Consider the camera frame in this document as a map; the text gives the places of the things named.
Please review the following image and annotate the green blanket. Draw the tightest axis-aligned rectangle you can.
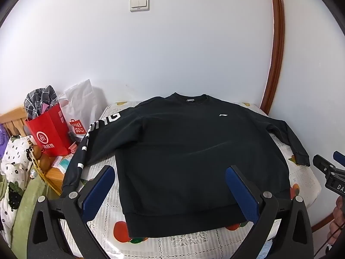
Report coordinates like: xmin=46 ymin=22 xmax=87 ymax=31
xmin=11 ymin=177 xmax=56 ymax=252

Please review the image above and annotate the grey checkered cloth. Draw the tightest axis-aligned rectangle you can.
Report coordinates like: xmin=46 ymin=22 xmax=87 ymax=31
xmin=24 ymin=85 xmax=59 ymax=121

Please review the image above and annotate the fruit print lace tablecloth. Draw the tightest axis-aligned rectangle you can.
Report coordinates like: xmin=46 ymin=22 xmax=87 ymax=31
xmin=58 ymin=101 xmax=324 ymax=259

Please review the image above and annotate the wooden headboard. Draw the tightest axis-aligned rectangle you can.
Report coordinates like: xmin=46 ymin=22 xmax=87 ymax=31
xmin=0 ymin=106 xmax=31 ymax=139

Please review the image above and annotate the gourd bead pendant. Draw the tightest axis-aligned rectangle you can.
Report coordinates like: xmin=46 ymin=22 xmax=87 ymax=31
xmin=26 ymin=139 xmax=52 ymax=180

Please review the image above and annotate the red paper bag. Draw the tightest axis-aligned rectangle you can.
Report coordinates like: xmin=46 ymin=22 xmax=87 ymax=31
xmin=25 ymin=104 xmax=73 ymax=157

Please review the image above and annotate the black sweatshirt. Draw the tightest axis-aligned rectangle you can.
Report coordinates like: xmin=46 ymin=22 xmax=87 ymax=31
xmin=61 ymin=92 xmax=311 ymax=240

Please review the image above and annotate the thin black cable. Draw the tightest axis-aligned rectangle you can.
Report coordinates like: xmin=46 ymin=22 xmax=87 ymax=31
xmin=314 ymin=221 xmax=345 ymax=259

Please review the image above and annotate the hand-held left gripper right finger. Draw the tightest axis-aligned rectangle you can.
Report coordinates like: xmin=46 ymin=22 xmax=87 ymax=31
xmin=226 ymin=164 xmax=316 ymax=259

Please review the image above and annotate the wooden nightstand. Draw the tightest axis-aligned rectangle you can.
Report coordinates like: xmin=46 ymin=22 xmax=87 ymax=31
xmin=40 ymin=154 xmax=74 ymax=196

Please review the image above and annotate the person's right hand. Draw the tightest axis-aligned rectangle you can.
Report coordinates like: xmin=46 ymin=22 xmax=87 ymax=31
xmin=332 ymin=196 xmax=345 ymax=238

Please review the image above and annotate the purple cloth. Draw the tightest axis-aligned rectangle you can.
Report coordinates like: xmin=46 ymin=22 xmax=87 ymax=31
xmin=0 ymin=124 xmax=9 ymax=164

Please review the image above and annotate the white plastic shopping bag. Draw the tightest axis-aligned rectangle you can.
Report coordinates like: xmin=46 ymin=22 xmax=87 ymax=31
xmin=58 ymin=79 xmax=101 ymax=144

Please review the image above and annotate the white wall light switch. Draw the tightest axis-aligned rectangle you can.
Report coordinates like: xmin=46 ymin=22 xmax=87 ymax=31
xmin=129 ymin=0 xmax=150 ymax=13

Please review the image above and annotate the white floral quilt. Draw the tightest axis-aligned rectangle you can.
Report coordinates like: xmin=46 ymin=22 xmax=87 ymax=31
xmin=0 ymin=135 xmax=39 ymax=238

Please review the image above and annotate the pastel paper packet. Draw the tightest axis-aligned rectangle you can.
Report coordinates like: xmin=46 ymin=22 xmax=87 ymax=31
xmin=50 ymin=155 xmax=73 ymax=174

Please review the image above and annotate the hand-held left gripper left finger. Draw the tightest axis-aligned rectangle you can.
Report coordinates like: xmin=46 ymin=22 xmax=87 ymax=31
xmin=26 ymin=164 xmax=116 ymax=259

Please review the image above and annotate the brown wooden door frame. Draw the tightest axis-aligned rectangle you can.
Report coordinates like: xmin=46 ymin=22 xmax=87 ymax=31
xmin=260 ymin=0 xmax=286 ymax=117

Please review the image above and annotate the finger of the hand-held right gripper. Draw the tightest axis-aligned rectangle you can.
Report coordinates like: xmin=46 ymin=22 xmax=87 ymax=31
xmin=313 ymin=155 xmax=340 ymax=174
xmin=332 ymin=151 xmax=345 ymax=167

